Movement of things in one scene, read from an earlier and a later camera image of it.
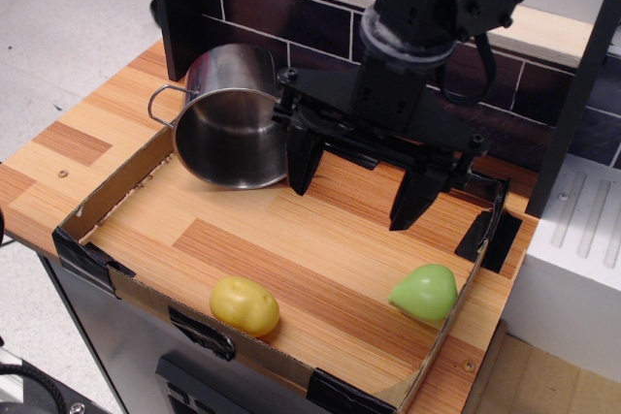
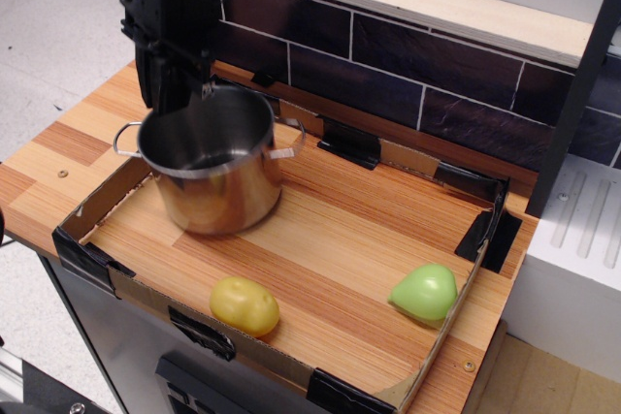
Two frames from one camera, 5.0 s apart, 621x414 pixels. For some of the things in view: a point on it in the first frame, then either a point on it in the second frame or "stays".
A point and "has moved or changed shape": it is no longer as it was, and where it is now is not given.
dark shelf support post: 591,58 stays
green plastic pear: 429,291 stays
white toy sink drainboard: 568,299 stays
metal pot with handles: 227,128 has moved or changed shape
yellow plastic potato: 245,305 stays
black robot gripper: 387,110 → 172,20
